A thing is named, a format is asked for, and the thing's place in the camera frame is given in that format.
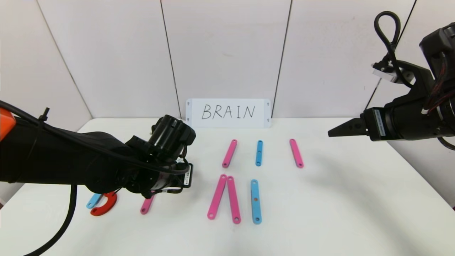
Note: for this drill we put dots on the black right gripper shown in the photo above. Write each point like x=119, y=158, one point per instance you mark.
x=376, y=123

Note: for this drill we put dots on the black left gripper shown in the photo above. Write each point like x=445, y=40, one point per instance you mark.
x=188, y=175

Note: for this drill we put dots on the pink bar with blue underside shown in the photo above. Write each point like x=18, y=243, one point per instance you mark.
x=230, y=153

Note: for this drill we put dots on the long pink bar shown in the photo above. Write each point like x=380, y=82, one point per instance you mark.
x=146, y=206
x=217, y=197
x=233, y=199

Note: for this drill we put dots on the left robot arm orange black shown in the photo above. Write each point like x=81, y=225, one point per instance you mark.
x=53, y=160

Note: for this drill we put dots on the white BRAIN sign card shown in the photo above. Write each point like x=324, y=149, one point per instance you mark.
x=227, y=122

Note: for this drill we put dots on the short blue bar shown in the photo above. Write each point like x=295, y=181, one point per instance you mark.
x=259, y=158

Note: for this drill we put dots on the long blue bar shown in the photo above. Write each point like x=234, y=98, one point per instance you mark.
x=256, y=204
x=93, y=202

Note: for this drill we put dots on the large red arc piece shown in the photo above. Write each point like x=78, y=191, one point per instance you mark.
x=108, y=206

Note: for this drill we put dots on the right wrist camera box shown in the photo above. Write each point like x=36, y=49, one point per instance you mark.
x=384, y=74

